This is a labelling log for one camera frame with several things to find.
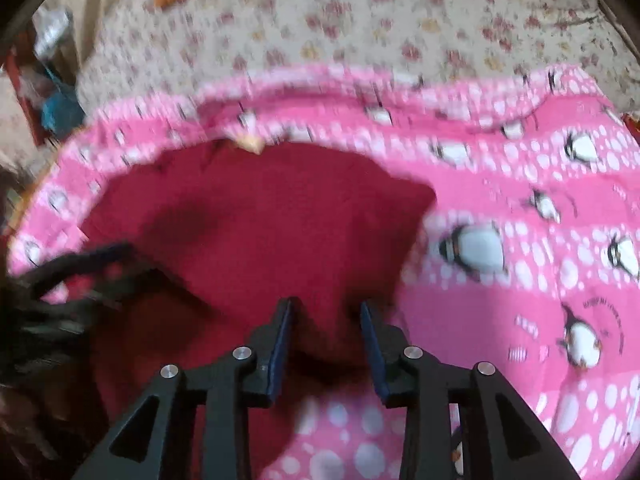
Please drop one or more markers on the pink penguin print blanket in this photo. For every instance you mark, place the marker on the pink penguin print blanket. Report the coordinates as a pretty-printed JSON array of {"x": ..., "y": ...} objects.
[{"x": 525, "y": 310}]

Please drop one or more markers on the floral bed sheet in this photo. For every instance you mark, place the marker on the floral bed sheet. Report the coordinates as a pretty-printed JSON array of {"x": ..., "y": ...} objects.
[{"x": 350, "y": 25}]

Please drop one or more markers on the dark red object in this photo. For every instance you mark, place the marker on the dark red object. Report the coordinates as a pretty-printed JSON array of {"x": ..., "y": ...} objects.
[{"x": 20, "y": 90}]

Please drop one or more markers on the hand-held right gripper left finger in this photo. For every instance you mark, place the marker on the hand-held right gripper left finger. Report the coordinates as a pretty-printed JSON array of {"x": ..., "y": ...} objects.
[{"x": 280, "y": 345}]

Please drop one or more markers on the dark red fleece garment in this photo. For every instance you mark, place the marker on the dark red fleece garment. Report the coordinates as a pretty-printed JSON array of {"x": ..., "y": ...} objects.
[{"x": 260, "y": 220}]

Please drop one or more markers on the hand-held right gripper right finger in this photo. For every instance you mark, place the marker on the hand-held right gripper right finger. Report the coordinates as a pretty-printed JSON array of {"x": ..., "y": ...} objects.
[{"x": 372, "y": 350}]

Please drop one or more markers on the blue bag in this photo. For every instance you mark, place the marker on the blue bag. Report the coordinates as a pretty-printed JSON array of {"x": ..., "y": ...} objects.
[{"x": 60, "y": 112}]

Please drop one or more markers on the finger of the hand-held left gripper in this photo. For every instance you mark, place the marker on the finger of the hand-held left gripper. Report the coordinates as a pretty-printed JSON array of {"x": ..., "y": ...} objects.
[
  {"x": 100, "y": 256},
  {"x": 135, "y": 282}
]

